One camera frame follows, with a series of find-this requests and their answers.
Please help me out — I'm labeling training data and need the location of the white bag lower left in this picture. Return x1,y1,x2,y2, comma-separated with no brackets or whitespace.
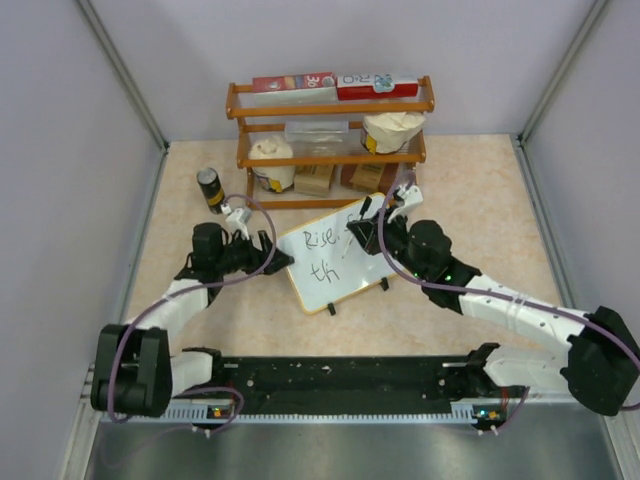
248,135,297,194

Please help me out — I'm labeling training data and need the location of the white bag middle right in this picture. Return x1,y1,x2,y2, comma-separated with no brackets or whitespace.
361,112,426,155

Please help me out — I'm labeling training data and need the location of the red foil box left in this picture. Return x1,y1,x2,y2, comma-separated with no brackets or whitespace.
252,72,337,106

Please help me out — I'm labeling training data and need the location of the wooden three tier shelf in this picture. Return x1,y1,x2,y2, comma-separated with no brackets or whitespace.
225,75,435,197

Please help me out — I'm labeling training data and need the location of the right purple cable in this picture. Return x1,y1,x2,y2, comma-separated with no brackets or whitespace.
377,169,640,436

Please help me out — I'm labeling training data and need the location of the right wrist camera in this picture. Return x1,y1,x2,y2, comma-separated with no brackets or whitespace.
386,184,424,223

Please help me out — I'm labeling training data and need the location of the red white wrap box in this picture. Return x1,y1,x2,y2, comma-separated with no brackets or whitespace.
336,73,419,101

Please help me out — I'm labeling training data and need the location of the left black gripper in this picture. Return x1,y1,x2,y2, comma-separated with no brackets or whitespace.
214,230,292,275

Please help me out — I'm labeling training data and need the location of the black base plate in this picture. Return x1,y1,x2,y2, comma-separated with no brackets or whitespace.
207,356,501,414

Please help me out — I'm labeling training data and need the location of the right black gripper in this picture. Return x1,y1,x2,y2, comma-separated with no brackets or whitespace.
349,204,430,281

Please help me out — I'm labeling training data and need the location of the brown packet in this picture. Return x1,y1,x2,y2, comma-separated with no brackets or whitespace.
340,163,399,194

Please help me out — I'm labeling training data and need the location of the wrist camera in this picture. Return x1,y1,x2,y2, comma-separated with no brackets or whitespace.
386,184,424,223
222,205,252,240

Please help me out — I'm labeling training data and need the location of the yellow framed whiteboard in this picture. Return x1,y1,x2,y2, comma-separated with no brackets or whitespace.
277,199,394,314

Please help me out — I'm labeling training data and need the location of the grey slotted cable duct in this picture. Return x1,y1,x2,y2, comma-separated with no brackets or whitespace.
128,399,506,426

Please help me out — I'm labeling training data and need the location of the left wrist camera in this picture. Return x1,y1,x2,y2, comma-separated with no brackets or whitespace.
222,205,252,240

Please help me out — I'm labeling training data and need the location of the aluminium frame rail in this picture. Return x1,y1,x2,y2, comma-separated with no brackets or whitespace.
79,362,626,401

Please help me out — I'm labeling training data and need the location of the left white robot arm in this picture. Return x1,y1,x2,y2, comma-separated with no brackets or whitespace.
90,222,295,417

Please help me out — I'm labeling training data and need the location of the tan cardboard box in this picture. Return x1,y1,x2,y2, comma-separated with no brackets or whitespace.
294,165,334,197

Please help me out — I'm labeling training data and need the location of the black drink can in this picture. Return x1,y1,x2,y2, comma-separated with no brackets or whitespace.
196,167,226,214

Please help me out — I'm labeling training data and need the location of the white bag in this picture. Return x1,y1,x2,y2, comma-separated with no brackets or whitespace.
361,112,426,155
248,135,297,194

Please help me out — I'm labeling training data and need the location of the clear plastic container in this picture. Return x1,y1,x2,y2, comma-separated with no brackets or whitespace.
284,120,349,156

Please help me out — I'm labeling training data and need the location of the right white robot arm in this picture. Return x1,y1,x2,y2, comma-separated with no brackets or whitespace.
347,211,639,416

